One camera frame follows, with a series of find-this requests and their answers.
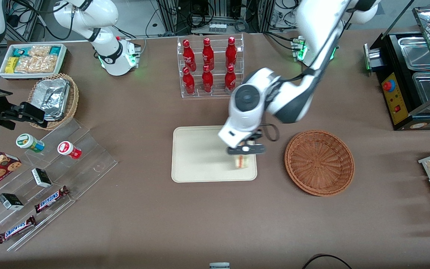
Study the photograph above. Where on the plastic sandwich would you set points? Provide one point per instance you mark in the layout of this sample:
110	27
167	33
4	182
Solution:
243	161

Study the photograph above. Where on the teal snack pack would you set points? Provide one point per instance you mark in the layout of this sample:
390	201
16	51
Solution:
55	50
21	51

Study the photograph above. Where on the Snickers chocolate bar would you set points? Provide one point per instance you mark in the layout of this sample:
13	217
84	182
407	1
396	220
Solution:
16	229
50	199

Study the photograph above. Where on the white power strip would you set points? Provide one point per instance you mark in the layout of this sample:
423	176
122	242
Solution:
217	27

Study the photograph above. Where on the black food warmer machine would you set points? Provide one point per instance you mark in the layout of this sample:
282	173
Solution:
396	97

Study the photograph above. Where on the small grey object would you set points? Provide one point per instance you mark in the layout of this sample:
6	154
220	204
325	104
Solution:
219	266

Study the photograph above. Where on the white plastic snack bin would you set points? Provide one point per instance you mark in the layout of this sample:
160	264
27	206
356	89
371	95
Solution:
4	74

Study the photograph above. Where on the tan wicker basket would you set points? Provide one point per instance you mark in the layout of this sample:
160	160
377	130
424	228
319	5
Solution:
74	101

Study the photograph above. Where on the stack of foil trays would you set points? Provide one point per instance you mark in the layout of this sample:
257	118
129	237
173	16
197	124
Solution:
52	97

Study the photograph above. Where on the small black box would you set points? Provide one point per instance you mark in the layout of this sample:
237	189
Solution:
10	201
41	177

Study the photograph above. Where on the round brown wicker basket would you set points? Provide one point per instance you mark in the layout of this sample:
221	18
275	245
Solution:
319	162

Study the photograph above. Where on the clear acrylic stepped display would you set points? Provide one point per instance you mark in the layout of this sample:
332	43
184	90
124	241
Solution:
88	164

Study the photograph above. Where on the green lid snack cup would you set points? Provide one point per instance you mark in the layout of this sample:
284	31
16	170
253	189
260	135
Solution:
28	142

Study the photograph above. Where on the red cola bottle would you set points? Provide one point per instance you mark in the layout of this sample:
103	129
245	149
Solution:
231	50
207	80
189	82
230	79
208	52
189	54

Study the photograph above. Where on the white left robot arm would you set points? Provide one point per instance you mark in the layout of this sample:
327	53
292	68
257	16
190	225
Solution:
248	99

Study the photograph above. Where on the yellow snack pack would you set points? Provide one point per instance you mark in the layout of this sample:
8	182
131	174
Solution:
11	64

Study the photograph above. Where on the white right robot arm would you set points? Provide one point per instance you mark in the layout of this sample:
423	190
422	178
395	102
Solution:
106	48

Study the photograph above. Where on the cream rectangular plastic tray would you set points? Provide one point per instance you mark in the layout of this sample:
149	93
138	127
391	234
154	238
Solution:
196	157

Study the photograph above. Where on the clear bag of crackers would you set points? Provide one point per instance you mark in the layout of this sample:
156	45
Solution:
36	64
39	50

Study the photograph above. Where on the clear acrylic bottle rack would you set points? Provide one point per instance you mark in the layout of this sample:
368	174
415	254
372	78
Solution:
215	91

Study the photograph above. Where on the red lid snack cup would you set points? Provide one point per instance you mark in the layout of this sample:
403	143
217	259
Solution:
67	148

